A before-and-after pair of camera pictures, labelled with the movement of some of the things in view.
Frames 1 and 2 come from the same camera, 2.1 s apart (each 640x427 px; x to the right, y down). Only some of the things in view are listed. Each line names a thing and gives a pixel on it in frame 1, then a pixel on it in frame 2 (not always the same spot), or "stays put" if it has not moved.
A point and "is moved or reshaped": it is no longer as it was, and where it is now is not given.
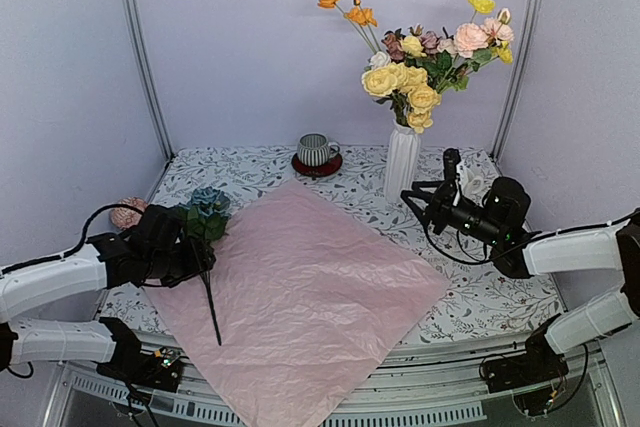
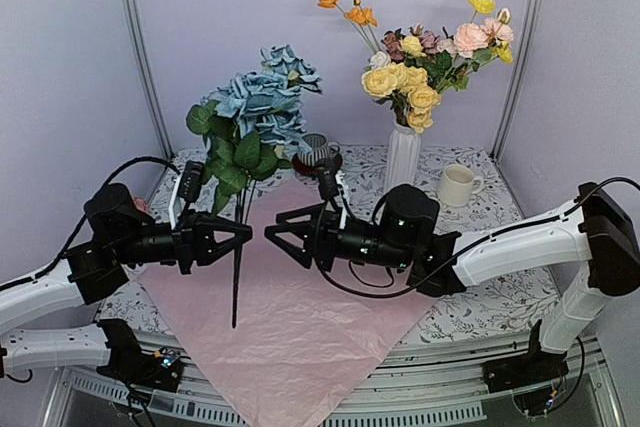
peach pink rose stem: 474,44 stays put
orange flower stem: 360,18 stays put
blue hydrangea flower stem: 206,220 is moved or reshaped
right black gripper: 439,207 to 306,228
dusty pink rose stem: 395,47 stays put
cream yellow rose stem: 406,84 stays put
